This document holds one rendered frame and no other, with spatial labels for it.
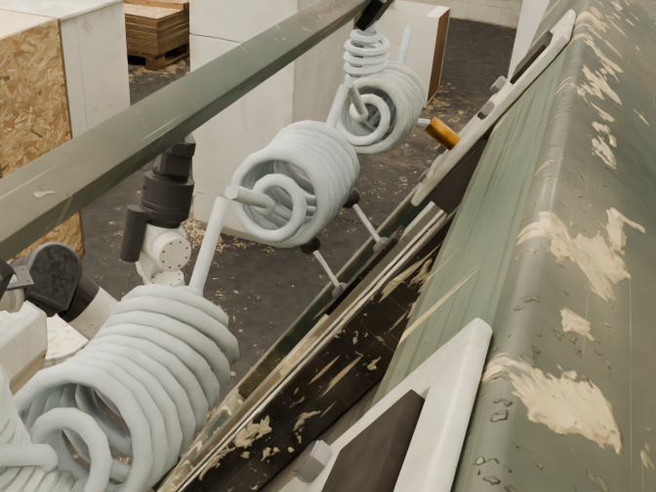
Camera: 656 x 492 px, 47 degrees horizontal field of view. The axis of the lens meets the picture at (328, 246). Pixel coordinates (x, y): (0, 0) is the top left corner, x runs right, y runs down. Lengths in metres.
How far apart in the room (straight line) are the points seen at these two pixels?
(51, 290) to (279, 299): 2.36
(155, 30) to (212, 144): 2.86
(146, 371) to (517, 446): 0.16
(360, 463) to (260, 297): 3.47
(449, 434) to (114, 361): 0.16
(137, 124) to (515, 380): 0.20
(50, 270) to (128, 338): 1.10
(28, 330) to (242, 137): 2.66
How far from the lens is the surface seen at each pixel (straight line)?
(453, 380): 0.22
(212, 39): 3.79
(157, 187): 1.32
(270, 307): 3.62
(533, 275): 0.27
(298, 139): 0.48
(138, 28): 6.81
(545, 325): 0.25
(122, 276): 3.88
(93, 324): 1.47
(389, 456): 0.21
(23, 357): 1.33
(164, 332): 0.33
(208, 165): 4.04
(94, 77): 5.03
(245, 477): 0.99
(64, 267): 1.43
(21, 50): 3.26
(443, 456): 0.19
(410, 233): 1.14
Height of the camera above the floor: 2.10
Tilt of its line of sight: 30 degrees down
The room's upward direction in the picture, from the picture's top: 5 degrees clockwise
